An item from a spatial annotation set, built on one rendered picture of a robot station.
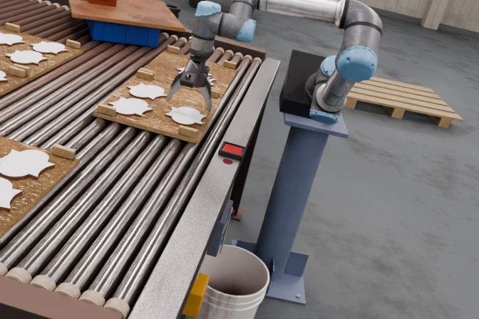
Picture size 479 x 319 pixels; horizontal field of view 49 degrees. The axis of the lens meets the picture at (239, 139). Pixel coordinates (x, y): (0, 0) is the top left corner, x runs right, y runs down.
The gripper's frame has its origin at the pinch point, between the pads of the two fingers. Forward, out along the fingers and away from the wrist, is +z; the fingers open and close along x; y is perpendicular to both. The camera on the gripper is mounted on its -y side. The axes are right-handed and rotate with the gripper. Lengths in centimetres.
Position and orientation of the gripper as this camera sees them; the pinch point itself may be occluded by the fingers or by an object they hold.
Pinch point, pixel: (187, 107)
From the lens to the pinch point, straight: 179.0
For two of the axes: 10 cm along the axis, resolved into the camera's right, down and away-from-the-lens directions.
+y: 1.4, -3.8, 9.1
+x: -9.7, -2.6, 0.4
